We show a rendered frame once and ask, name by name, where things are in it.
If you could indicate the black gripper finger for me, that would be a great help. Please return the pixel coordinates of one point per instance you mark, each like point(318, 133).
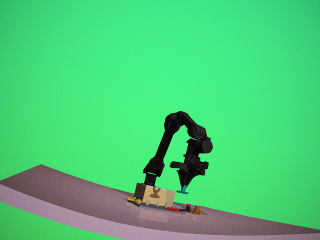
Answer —
point(182, 177)
point(189, 178)

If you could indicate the orange gear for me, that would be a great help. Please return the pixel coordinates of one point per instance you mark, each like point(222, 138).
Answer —
point(196, 211)

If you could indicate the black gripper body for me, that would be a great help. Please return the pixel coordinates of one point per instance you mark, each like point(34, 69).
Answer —
point(184, 166)

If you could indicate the teal gear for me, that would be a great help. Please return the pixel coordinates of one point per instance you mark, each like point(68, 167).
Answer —
point(182, 191)

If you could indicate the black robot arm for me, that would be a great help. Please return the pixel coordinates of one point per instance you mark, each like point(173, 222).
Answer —
point(201, 144)

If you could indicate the small purple gear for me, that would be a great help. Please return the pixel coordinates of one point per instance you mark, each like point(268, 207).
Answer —
point(188, 208)

